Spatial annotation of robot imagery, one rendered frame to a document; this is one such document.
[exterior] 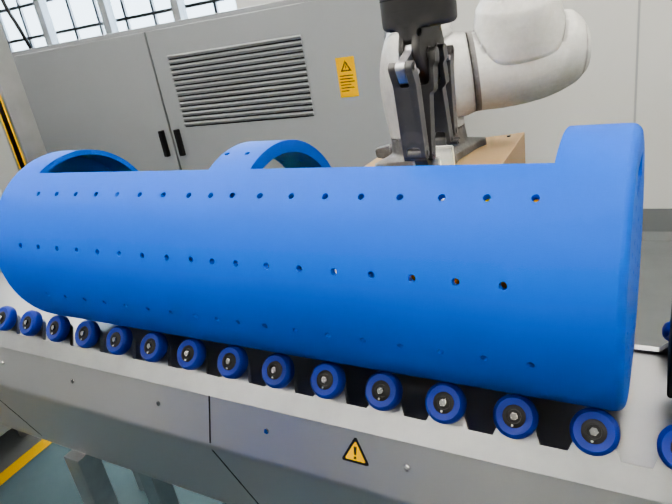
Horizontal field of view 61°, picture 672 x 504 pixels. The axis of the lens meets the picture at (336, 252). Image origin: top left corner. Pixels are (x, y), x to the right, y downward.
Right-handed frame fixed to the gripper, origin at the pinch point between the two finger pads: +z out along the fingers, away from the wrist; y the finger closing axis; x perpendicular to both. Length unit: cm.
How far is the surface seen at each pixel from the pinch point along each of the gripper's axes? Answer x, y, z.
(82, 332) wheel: -58, 11, 20
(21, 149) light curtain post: -122, -30, -1
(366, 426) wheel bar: -7.3, 12.0, 26.1
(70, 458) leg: -81, 9, 55
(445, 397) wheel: 2.5, 10.5, 21.0
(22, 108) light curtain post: -121, -34, -11
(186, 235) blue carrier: -26.9, 12.7, 2.0
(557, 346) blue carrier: 14.8, 14.4, 10.2
